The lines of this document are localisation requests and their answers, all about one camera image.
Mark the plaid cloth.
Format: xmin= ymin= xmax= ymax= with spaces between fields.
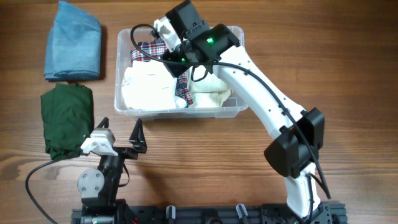
xmin=130 ymin=39 xmax=193 ymax=107

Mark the dark green cloth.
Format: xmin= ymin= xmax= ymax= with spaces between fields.
xmin=40 ymin=83 xmax=94 ymax=160

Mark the white cloth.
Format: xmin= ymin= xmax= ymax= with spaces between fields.
xmin=121 ymin=60 xmax=187 ymax=110

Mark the cream cloth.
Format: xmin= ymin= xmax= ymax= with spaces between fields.
xmin=188 ymin=74 xmax=231 ymax=108

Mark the clear plastic storage container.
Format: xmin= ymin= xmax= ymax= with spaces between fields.
xmin=114 ymin=29 xmax=248 ymax=120

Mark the blue towel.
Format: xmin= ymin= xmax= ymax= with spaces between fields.
xmin=44 ymin=1 xmax=102 ymax=82

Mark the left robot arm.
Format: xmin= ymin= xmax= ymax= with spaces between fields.
xmin=71 ymin=118 xmax=147 ymax=224

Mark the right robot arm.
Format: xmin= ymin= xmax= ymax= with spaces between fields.
xmin=154 ymin=1 xmax=330 ymax=223

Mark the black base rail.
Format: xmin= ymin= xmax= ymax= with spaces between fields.
xmin=70 ymin=203 xmax=348 ymax=224

